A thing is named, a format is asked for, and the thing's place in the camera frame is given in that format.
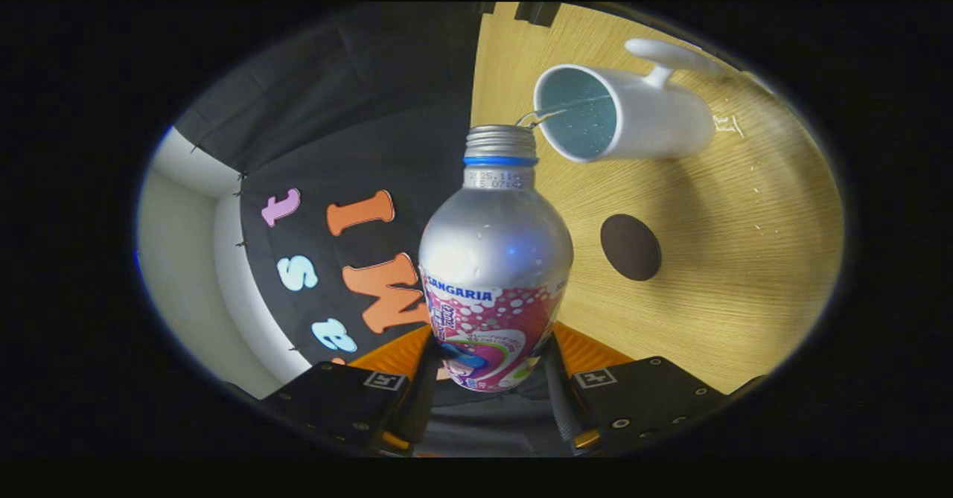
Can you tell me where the small black block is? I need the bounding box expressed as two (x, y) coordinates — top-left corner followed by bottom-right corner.
(514, 3), (563, 28)

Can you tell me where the dark brown round coaster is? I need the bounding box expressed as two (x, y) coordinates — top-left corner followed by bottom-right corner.
(600, 214), (663, 281)

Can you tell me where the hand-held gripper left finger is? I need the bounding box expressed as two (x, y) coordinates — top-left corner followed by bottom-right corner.
(261, 325), (440, 456)

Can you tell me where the white cup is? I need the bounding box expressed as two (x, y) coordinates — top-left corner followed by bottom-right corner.
(533, 38), (727, 163)

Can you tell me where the silver juice bottle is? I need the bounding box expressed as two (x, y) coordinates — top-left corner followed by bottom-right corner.
(418, 124), (575, 393)

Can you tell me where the wooden table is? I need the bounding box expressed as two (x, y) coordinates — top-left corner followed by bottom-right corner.
(471, 3), (846, 395)

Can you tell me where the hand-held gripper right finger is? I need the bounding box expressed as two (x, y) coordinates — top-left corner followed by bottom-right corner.
(547, 322), (729, 456)

